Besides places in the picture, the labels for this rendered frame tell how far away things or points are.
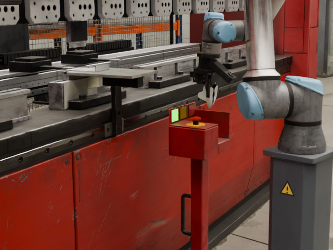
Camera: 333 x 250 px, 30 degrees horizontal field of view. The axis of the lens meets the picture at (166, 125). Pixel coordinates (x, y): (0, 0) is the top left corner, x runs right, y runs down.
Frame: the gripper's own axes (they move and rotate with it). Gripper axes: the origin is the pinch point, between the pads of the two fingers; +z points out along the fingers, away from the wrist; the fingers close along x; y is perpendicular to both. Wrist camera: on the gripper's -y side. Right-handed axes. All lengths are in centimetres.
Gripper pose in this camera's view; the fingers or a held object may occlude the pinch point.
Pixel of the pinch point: (211, 105)
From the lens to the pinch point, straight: 241.7
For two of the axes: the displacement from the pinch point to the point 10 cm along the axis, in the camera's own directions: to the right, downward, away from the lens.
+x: -5.5, 1.8, -8.2
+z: -0.6, 9.6, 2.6
